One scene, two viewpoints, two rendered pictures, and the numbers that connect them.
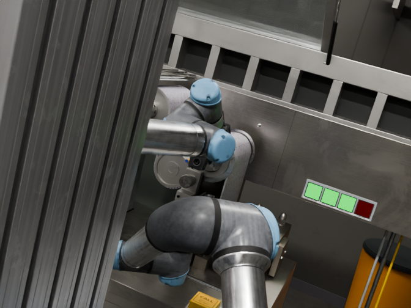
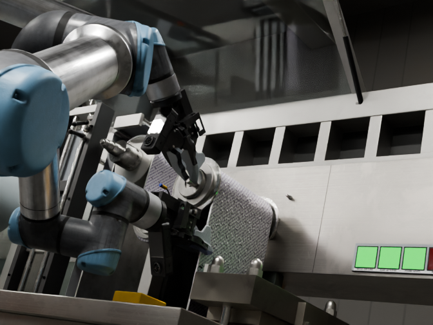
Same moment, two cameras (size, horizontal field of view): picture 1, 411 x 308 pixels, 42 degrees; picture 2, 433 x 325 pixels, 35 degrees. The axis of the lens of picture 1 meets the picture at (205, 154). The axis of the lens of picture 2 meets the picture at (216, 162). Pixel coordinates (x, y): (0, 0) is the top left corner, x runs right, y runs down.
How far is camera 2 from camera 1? 1.17 m
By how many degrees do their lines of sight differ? 42
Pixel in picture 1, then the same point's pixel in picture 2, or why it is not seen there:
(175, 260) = (95, 226)
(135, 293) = (49, 298)
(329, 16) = (338, 34)
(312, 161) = (359, 218)
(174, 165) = not seen: hidden behind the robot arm
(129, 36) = not seen: outside the picture
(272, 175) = (311, 255)
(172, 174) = not seen: hidden behind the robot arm
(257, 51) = (282, 119)
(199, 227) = (44, 18)
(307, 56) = (336, 104)
